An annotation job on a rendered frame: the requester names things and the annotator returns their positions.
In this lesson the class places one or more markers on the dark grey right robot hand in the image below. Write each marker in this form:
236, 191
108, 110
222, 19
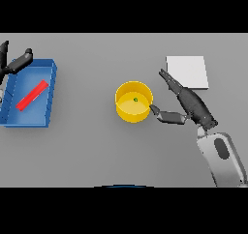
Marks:
192, 103

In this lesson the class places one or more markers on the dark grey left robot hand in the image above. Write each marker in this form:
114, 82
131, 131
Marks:
16, 64

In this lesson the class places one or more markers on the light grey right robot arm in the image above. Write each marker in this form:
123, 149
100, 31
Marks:
223, 160

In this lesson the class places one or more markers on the pale square measuring scale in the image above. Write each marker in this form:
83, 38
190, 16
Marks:
187, 71

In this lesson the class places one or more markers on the red beaker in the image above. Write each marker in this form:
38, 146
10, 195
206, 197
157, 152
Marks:
32, 95

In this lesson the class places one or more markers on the green nut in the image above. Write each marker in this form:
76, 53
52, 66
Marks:
135, 99

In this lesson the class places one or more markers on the yellow bowl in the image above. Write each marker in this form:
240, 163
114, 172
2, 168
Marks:
133, 102

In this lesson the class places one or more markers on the blue tray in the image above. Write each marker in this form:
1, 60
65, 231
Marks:
29, 96

